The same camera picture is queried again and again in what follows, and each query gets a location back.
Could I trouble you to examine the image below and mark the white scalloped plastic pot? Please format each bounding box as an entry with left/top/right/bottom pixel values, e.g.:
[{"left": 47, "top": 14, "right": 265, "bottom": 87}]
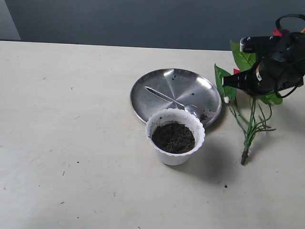
[{"left": 145, "top": 108, "right": 205, "bottom": 166}]

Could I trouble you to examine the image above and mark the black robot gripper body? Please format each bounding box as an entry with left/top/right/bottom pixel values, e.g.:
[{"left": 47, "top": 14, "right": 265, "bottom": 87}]
[{"left": 254, "top": 32, "right": 305, "bottom": 95}]

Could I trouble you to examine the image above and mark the round steel plate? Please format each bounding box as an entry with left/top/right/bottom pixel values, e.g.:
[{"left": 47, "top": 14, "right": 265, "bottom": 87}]
[{"left": 130, "top": 68, "right": 222, "bottom": 127}]

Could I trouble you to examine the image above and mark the artificial anthurium plant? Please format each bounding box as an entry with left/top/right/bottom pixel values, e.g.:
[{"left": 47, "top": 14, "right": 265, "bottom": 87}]
[{"left": 214, "top": 28, "right": 305, "bottom": 166}]

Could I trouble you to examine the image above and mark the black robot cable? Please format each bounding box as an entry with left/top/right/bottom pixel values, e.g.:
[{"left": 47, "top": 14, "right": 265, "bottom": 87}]
[{"left": 273, "top": 14, "right": 305, "bottom": 99}]

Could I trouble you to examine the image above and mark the dark soil in pot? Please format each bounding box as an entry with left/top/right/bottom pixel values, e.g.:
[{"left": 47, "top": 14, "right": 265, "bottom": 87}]
[{"left": 152, "top": 122, "right": 195, "bottom": 154}]

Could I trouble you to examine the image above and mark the steel spork spoon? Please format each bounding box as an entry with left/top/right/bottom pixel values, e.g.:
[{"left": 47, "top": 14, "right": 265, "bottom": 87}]
[{"left": 145, "top": 86, "right": 200, "bottom": 118}]

